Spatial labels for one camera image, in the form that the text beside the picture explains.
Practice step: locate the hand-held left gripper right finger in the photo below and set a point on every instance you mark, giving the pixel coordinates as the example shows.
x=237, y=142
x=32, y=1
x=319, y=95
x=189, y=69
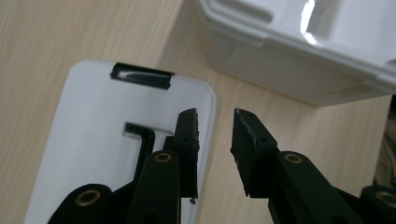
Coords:
x=252, y=149

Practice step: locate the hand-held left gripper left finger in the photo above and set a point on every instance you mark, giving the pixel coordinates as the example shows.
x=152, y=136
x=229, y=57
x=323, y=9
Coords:
x=188, y=149

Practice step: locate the white plastic storage box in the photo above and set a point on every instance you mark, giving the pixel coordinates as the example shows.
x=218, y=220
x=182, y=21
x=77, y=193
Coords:
x=299, y=40

